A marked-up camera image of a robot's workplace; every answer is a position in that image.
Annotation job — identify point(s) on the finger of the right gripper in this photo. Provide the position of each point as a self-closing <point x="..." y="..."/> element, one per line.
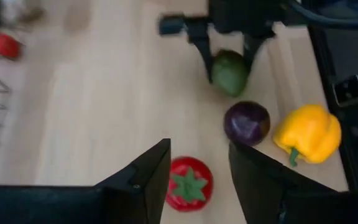
<point x="204" y="49"/>
<point x="253" y="46"/>

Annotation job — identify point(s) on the dark green avocado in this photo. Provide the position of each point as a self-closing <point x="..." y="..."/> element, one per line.
<point x="230" y="74"/>

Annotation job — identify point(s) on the white garlic bulb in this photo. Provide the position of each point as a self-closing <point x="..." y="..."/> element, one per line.
<point x="12" y="9"/>

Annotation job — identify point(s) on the black aluminium table frame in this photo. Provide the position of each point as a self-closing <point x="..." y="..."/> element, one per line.
<point x="353" y="56"/>

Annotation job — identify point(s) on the round purple eggplant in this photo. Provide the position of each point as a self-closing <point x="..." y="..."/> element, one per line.
<point x="246" y="123"/>

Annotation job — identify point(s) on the red tomato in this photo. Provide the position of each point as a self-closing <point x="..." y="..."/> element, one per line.
<point x="190" y="183"/>

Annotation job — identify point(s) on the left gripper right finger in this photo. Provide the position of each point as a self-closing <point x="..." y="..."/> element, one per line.
<point x="275" y="196"/>

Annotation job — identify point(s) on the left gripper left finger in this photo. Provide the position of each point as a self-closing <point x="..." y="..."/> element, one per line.
<point x="129" y="202"/>

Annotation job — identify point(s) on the yellow bell pepper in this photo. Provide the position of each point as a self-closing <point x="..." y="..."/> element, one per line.
<point x="309" y="133"/>

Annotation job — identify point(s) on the small grey camera box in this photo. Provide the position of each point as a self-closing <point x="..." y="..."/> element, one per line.
<point x="348" y="91"/>

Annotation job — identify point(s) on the red bell pepper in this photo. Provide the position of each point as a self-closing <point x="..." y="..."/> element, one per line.
<point x="5" y="46"/>

